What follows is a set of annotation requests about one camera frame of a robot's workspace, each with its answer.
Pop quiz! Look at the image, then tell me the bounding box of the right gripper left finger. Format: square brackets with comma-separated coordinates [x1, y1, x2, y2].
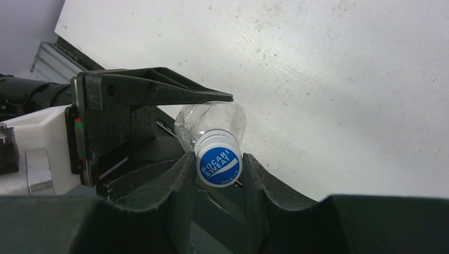
[0, 151, 197, 254]

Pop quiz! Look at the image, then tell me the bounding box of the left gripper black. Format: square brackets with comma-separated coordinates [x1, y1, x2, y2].
[65, 67, 253, 254]

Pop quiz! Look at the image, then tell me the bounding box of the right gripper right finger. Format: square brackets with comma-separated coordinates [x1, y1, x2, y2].
[241, 154, 448, 253]

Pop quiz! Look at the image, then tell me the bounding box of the clear plastic bottle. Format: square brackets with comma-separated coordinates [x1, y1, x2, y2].
[174, 102, 246, 151]

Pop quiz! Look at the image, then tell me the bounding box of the blue white bottle cap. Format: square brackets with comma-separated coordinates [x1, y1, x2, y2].
[194, 129, 243, 188]

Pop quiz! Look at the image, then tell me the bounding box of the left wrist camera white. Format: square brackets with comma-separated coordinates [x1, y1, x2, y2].
[1, 105, 80, 196]

